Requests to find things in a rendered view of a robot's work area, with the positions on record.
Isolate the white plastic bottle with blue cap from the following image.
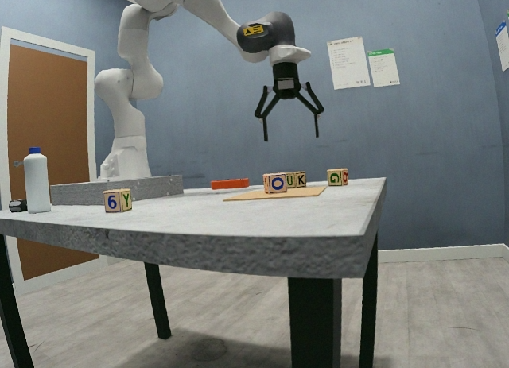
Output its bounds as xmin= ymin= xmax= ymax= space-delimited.
xmin=24 ymin=147 xmax=51 ymax=214

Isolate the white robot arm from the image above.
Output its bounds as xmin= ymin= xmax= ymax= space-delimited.
xmin=95 ymin=0 xmax=311 ymax=181

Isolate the tan square mat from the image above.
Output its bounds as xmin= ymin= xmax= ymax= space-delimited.
xmin=223 ymin=187 xmax=327 ymax=202

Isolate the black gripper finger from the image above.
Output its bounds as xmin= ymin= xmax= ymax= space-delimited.
xmin=290 ymin=82 xmax=324 ymax=138
xmin=254 ymin=85 xmax=285 ymax=141

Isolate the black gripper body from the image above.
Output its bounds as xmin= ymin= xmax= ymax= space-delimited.
xmin=272 ymin=62 xmax=301 ymax=100

